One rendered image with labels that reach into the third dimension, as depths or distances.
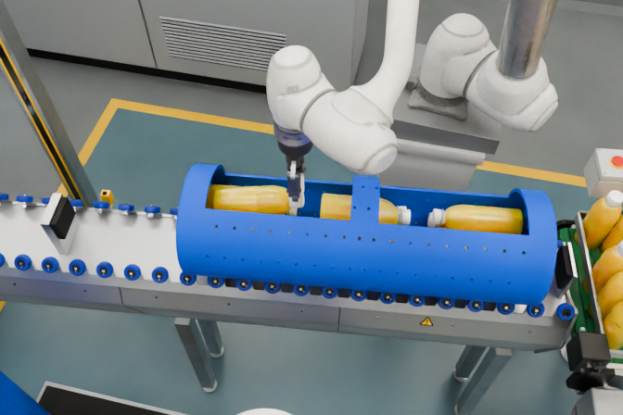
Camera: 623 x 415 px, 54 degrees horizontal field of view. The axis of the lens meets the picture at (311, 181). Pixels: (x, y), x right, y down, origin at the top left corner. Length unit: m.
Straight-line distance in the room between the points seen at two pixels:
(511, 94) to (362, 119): 0.65
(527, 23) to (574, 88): 2.31
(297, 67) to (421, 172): 0.95
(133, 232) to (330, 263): 0.64
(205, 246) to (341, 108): 0.55
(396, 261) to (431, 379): 1.21
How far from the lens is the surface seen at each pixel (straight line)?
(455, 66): 1.72
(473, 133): 1.83
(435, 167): 1.94
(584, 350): 1.63
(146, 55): 3.47
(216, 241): 1.44
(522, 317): 1.70
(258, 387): 2.53
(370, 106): 1.07
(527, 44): 1.50
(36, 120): 1.96
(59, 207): 1.73
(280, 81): 1.11
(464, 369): 2.48
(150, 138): 3.28
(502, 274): 1.46
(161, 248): 1.75
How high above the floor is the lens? 2.39
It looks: 53 degrees down
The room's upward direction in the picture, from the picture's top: straight up
